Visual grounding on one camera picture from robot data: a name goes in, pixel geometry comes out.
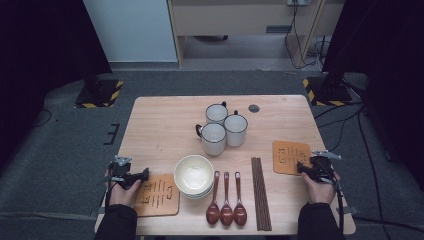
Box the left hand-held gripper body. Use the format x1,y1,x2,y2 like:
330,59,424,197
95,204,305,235
109,155,136,190

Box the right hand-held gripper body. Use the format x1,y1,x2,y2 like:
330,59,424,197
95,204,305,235
311,150,343,184

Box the engraved wooden coaster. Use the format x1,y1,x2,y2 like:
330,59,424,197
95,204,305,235
272,140,313,176
134,173,180,218

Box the row of brown chopsticks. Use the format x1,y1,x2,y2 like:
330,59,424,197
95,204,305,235
250,156,273,232

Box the reddish brown wooden spoon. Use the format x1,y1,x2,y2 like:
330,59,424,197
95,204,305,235
219,171,235,228
232,171,248,227
205,170,221,226

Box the person's left hand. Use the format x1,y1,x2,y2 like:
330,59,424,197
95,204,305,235
107,179,143,206

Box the person's right hand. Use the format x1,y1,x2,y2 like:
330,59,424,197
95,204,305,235
301,173,341,205

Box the black yellow striped stand base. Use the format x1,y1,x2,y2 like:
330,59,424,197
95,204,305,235
74,79,124,109
302,75,354,108

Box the white enamel mug black rim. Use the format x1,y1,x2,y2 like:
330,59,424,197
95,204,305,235
204,101,229,126
195,122,228,157
223,110,249,148

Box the black curtain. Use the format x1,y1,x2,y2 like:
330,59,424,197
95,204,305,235
321,0,424,191
0,0,113,168

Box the grey vent slot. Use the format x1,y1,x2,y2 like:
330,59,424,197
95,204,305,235
265,24,293,34

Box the white panel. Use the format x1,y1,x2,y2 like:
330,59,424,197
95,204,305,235
81,0,179,64

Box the dark round chair base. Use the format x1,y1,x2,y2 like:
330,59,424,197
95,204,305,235
193,34,229,43

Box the light wooden desk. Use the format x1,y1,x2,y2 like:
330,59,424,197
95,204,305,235
166,0,346,69

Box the left hand-held gripper black cable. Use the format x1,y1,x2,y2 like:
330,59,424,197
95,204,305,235
101,163,117,209

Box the hand-held gripper black cable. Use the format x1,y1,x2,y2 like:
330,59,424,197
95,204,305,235
326,166,345,234
101,163,117,209

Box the right hand-held gripper black cable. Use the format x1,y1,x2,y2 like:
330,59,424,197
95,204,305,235
326,166,345,234

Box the long black floor cable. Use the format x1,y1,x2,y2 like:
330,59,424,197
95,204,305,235
356,106,393,240

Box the black floor cables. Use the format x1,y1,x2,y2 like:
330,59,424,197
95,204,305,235
313,101,366,154

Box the thick black floor cable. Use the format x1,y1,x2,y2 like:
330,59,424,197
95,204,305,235
351,215,424,234

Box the thin black floor cable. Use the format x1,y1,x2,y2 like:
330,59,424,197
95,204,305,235
33,109,53,128

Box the black cable bundle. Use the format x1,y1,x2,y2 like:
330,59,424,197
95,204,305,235
313,34,332,73

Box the black hanging cable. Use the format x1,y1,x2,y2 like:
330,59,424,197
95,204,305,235
284,3,318,70

